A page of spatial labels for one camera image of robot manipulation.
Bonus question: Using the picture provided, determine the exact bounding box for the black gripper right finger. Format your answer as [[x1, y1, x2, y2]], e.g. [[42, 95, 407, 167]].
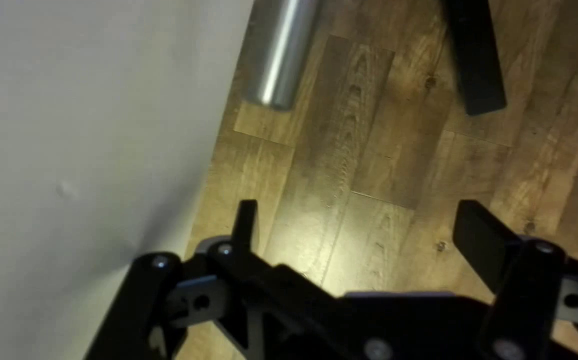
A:
[[452, 198, 578, 360]]

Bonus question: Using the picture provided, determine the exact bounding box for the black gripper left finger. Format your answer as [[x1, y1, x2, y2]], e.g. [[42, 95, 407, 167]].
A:
[[86, 198, 370, 360]]

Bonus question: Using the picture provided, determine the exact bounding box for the plain white drawer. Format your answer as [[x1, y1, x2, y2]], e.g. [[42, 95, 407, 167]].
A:
[[0, 0, 259, 360]]

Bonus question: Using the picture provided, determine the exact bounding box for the long steel drawer handle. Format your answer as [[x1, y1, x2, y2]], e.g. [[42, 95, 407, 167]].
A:
[[243, 0, 322, 112]]

